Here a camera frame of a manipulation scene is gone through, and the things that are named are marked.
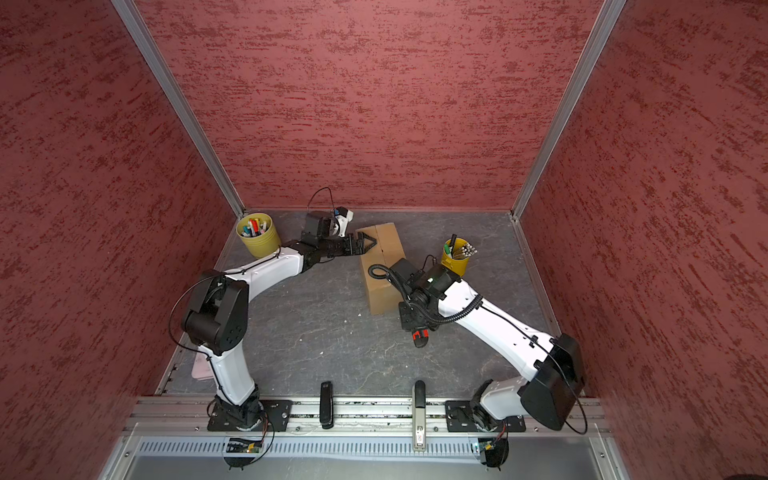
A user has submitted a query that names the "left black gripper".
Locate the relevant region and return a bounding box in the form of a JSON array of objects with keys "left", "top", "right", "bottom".
[{"left": 319, "top": 232, "right": 377, "bottom": 256}]

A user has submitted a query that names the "brown cardboard express box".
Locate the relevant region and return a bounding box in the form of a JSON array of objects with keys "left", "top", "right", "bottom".
[{"left": 360, "top": 223, "right": 405, "bottom": 315}]

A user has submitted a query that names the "red black utility knife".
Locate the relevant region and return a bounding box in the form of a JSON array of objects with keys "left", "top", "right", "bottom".
[{"left": 412, "top": 329, "right": 429, "bottom": 348}]

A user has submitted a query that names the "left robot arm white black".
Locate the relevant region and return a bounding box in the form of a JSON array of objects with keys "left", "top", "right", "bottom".
[{"left": 182, "top": 232, "right": 377, "bottom": 431}]

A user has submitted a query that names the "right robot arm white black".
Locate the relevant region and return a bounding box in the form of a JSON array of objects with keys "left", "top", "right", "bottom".
[{"left": 368, "top": 258, "right": 585, "bottom": 432}]

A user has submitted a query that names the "yellow pen cup right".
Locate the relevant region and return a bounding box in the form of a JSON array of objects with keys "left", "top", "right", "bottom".
[{"left": 440, "top": 234, "right": 477, "bottom": 277}]

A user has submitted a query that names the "yellow pen cup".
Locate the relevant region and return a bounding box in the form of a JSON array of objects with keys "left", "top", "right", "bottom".
[
  {"left": 440, "top": 234, "right": 477, "bottom": 277},
  {"left": 235, "top": 213, "right": 281, "bottom": 259}
]

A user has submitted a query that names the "yellow pen cup left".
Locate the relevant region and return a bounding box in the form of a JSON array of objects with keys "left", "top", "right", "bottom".
[{"left": 235, "top": 213, "right": 281, "bottom": 259}]

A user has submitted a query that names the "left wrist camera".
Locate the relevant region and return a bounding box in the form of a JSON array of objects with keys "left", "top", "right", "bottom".
[{"left": 330, "top": 207, "right": 354, "bottom": 238}]

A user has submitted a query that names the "grey black clamp handle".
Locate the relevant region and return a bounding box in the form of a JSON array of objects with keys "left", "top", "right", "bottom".
[{"left": 411, "top": 380, "right": 427, "bottom": 452}]

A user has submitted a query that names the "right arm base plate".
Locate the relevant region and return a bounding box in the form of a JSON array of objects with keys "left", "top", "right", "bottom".
[{"left": 444, "top": 400, "right": 526, "bottom": 434}]

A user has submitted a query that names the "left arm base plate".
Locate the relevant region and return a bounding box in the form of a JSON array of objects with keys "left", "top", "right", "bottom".
[{"left": 207, "top": 396, "right": 293, "bottom": 433}]

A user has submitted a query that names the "aluminium frame rail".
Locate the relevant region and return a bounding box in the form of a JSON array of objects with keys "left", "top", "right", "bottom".
[{"left": 121, "top": 395, "right": 615, "bottom": 438}]

